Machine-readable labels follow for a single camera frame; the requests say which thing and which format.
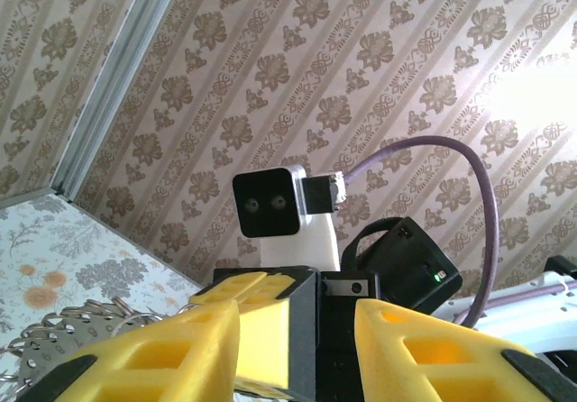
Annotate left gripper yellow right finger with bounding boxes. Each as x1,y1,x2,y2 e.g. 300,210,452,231
354,297,577,402

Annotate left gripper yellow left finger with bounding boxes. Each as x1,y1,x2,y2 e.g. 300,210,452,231
26,301,241,402

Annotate metal band with keyrings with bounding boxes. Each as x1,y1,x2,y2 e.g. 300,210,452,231
0,297,163,402

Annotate floral patterned table cover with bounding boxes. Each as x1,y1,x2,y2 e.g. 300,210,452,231
0,194,213,344

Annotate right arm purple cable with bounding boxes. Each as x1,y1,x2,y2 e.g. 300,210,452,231
344,134,567,329

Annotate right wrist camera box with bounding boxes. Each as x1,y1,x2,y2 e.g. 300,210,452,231
232,165,348,272

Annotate aluminium corner post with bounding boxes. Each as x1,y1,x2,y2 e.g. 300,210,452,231
51,0,181,198

